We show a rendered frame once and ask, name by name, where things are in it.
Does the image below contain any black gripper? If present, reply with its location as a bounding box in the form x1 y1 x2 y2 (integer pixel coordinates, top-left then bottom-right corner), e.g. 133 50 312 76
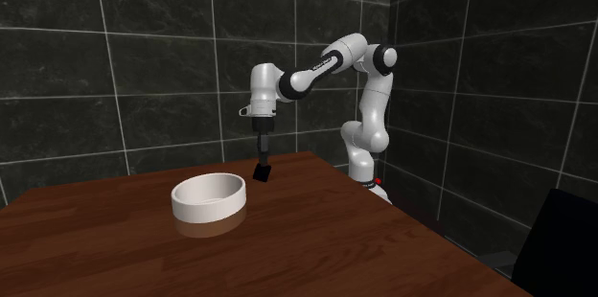
252 117 273 167

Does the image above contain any small black box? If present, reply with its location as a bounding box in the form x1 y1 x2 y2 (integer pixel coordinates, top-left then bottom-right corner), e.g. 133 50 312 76
252 163 273 183

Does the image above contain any white round bowl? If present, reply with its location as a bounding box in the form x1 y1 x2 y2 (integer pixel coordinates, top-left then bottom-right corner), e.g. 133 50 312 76
171 172 248 224

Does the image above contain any brown wooden table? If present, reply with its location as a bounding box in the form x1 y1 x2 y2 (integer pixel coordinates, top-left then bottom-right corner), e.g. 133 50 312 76
0 150 534 297

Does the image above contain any black furniture block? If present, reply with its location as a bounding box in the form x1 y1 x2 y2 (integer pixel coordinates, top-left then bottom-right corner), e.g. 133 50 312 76
511 188 598 297

